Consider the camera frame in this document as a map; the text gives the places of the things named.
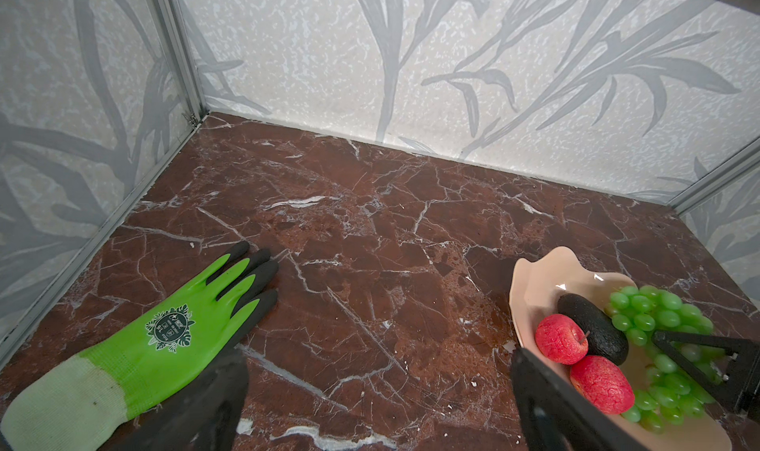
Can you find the pink scalloped fruit bowl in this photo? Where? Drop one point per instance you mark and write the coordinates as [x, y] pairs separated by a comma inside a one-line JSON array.
[[535, 291]]

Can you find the green garden glove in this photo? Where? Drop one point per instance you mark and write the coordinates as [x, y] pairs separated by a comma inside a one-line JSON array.
[[79, 404]]

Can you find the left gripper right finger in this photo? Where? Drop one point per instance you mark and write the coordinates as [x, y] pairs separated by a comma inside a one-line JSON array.
[[554, 416]]

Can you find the green fake grape bunch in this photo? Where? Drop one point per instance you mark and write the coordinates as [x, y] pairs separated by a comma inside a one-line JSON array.
[[667, 395]]

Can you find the red fake apple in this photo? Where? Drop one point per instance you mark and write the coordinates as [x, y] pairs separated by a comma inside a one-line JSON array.
[[561, 340], [603, 384]]

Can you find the dark fake avocado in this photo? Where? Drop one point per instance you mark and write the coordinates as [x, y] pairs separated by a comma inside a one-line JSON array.
[[604, 339]]

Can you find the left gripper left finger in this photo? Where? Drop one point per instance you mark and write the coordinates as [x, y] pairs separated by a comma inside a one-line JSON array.
[[202, 416]]

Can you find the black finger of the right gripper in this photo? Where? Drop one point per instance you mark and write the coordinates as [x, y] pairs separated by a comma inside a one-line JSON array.
[[727, 368]]

